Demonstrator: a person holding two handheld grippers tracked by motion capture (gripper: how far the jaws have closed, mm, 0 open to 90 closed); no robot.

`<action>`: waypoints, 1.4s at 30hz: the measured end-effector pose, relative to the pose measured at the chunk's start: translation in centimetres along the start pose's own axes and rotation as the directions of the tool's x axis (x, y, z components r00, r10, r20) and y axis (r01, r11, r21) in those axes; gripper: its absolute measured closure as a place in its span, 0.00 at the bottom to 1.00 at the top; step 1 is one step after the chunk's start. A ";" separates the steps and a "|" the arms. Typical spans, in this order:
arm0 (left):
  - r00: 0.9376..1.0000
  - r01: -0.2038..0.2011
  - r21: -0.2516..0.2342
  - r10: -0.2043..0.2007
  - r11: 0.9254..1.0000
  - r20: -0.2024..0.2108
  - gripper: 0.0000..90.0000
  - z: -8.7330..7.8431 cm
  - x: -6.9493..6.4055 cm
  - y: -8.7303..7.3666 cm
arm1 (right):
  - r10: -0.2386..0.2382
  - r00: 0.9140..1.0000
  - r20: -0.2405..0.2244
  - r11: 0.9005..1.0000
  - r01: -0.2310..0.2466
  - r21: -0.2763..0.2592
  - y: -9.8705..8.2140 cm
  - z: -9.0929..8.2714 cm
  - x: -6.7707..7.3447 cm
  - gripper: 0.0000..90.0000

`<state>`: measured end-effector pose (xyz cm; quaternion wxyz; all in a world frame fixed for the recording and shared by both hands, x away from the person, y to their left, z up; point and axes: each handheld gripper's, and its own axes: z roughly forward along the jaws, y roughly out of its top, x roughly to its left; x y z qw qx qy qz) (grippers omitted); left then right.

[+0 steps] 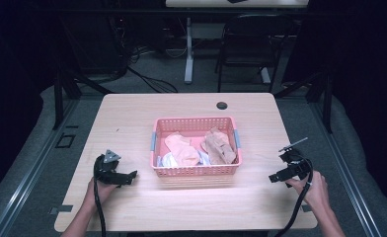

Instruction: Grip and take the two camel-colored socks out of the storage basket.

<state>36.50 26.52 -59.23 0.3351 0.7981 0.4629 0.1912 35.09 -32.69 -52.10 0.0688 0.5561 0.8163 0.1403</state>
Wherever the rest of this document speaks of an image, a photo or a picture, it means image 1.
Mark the black folding chair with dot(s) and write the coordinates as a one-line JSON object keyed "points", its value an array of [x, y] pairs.
{"points": [[254, 39]]}

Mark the aluminium floor rail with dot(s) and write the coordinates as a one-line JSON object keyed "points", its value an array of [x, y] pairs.
{"points": [[349, 184], [27, 177]]}

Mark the person's left hand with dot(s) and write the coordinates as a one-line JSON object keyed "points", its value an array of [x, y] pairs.
{"points": [[103, 190]]}

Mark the white desk foot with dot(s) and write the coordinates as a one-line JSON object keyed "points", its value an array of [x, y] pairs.
{"points": [[265, 75]]}

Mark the peach pink sock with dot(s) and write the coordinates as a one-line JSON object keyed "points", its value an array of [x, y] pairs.
{"points": [[181, 151]]}

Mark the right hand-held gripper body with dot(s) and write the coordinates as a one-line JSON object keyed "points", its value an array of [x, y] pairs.
{"points": [[295, 164]]}

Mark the pink plastic basket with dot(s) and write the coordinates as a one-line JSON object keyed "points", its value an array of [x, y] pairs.
{"points": [[194, 123]]}

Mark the person's right hand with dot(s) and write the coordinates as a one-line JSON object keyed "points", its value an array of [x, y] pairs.
{"points": [[313, 192]]}

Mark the tan brown sock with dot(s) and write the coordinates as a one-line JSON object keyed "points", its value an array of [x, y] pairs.
{"points": [[219, 148]]}

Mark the white light blue sock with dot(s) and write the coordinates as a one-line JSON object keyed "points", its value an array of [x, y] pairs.
{"points": [[168, 161]]}

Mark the dark object on desk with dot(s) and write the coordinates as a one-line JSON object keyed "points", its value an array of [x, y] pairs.
{"points": [[237, 1]]}

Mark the white desk leg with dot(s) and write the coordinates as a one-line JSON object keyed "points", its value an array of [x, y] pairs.
{"points": [[189, 52]]}

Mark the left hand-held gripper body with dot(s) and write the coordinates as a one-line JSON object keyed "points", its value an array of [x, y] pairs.
{"points": [[106, 168]]}

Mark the black metal stand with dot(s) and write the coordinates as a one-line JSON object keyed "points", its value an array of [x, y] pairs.
{"points": [[61, 95], [325, 95]]}

